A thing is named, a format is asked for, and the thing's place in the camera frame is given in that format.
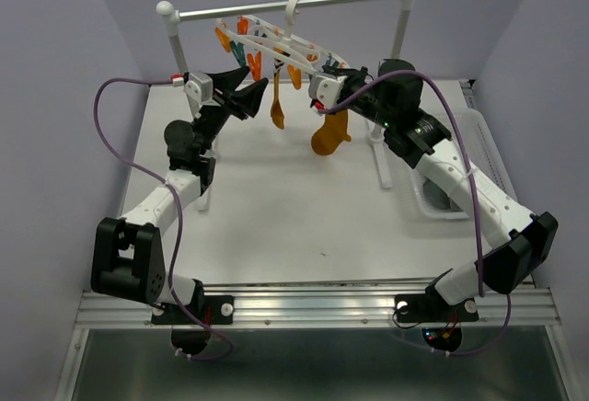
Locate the orange brown sock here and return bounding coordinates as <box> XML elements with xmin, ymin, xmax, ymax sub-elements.
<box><xmin>270</xmin><ymin>60</ymin><xmax>284</xmax><ymax>130</ymax></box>

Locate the white clothes rack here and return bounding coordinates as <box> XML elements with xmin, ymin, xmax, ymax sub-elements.
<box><xmin>156</xmin><ymin>0</ymin><xmax>423</xmax><ymax>190</ymax></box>

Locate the orange clothes peg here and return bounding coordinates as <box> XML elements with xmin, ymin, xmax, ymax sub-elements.
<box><xmin>214</xmin><ymin>28</ymin><xmax>232</xmax><ymax>52</ymax></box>
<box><xmin>247</xmin><ymin>51</ymin><xmax>262</xmax><ymax>81</ymax></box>

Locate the yellow clothes peg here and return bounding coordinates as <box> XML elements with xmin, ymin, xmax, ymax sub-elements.
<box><xmin>287</xmin><ymin>64</ymin><xmax>303</xmax><ymax>90</ymax></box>

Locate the white plastic basket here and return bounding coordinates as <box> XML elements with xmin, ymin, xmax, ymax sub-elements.
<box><xmin>407</xmin><ymin>109</ymin><xmax>525</xmax><ymax>221</ymax></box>

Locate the aluminium mounting rail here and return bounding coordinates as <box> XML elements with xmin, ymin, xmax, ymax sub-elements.
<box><xmin>55</xmin><ymin>280</ymin><xmax>585</xmax><ymax>400</ymax></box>

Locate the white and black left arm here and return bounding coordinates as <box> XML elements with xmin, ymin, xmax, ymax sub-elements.
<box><xmin>91</xmin><ymin>67</ymin><xmax>269</xmax><ymax>322</ymax></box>

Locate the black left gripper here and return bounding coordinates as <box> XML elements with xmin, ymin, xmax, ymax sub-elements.
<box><xmin>193</xmin><ymin>65</ymin><xmax>268</xmax><ymax>155</ymax></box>

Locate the white clip hanger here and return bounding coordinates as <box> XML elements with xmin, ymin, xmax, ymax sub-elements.
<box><xmin>215</xmin><ymin>0</ymin><xmax>350</xmax><ymax>76</ymax></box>

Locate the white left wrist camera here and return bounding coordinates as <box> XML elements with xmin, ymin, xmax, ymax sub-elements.
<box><xmin>170</xmin><ymin>71</ymin><xmax>214</xmax><ymax>107</ymax></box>

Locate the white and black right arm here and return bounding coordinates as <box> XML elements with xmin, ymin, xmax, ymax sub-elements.
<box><xmin>338</xmin><ymin>59</ymin><xmax>559</xmax><ymax>324</ymax></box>

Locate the teal clothes peg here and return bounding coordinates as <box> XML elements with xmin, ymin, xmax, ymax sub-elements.
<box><xmin>229</xmin><ymin>40</ymin><xmax>248</xmax><ymax>67</ymax></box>

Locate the grey sock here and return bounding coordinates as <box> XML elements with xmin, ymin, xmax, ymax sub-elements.
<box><xmin>422</xmin><ymin>179</ymin><xmax>461</xmax><ymax>212</ymax></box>

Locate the orange clothes peg right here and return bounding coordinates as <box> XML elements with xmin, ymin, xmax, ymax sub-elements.
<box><xmin>247</xmin><ymin>51</ymin><xmax>262</xmax><ymax>81</ymax></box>

